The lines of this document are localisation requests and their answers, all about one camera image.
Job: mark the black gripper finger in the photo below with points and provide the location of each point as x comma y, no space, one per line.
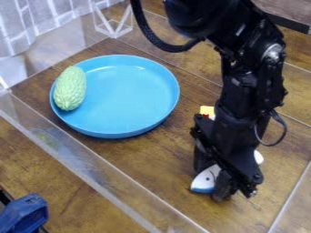
204,159
226,187

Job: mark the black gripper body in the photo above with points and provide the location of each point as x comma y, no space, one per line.
230,135

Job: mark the white wooden toy fish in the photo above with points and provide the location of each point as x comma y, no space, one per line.
205,180

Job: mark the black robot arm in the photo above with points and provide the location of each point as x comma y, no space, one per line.
252,47

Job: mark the blue round plastic tray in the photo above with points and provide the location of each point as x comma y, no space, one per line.
133,93

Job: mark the yellow toy butter block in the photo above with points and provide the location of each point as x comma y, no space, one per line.
206,111

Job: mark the black baseboard strip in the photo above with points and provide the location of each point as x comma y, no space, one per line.
297,26

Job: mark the green bumpy toy gourd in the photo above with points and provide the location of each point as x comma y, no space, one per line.
70,88

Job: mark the blue plastic clamp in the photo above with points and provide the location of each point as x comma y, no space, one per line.
25,214

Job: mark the grey checkered curtain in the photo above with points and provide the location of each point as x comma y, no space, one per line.
29,18

